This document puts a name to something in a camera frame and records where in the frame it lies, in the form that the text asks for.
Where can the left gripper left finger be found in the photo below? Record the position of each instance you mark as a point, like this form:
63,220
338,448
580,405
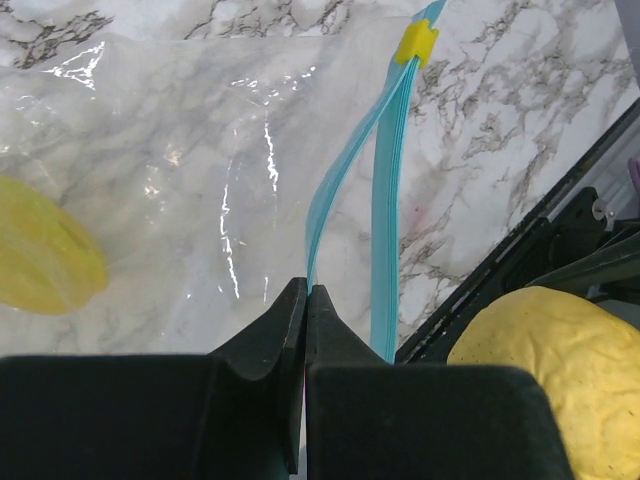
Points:
233,413

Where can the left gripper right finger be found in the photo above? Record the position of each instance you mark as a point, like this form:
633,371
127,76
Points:
367,419

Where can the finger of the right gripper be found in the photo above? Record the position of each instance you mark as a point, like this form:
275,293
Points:
616,262

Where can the yellow pear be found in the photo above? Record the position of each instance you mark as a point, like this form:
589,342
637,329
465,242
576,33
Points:
585,359

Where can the clear zip top bag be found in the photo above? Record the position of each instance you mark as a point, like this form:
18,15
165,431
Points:
207,172

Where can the yellow star fruit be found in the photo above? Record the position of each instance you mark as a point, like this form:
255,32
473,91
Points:
49,263

